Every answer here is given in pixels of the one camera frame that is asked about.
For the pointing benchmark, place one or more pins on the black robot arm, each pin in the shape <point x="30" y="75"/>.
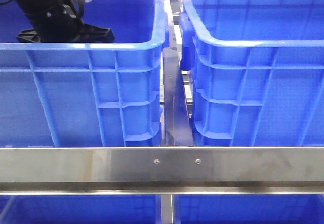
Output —
<point x="60" y="21"/>

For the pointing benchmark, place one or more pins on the large blue bin left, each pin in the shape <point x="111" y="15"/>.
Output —
<point x="85" y="94"/>

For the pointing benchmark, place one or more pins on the steel divider rail centre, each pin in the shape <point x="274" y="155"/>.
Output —
<point x="177" y="129"/>

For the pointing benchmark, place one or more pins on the blue bin lower left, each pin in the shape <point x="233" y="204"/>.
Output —
<point x="83" y="209"/>

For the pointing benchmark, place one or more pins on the large blue bin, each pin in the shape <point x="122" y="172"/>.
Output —
<point x="85" y="94"/>
<point x="256" y="70"/>

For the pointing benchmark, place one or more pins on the large blue bin right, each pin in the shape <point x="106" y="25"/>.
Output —
<point x="256" y="70"/>

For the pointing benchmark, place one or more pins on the stainless steel front rail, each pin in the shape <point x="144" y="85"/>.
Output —
<point x="162" y="170"/>

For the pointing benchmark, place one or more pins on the steel vertical post lower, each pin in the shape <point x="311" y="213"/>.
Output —
<point x="167" y="208"/>

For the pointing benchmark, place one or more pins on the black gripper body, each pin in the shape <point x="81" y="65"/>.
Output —
<point x="60" y="21"/>

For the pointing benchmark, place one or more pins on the blue bin lower right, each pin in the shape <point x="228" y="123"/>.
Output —
<point x="256" y="208"/>

